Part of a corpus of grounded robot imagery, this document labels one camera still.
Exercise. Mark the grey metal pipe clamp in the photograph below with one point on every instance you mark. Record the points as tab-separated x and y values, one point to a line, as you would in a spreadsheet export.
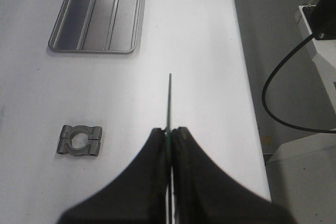
79	140

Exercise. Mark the green circuit board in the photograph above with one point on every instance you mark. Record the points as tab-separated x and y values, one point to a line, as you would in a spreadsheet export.
169	153

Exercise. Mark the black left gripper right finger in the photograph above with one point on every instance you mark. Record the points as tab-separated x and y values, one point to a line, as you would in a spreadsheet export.
204	193

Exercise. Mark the silver metal tray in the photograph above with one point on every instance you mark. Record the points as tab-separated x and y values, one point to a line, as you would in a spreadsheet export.
97	26

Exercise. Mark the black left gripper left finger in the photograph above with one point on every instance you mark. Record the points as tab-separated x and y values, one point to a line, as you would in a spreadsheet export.
137	195

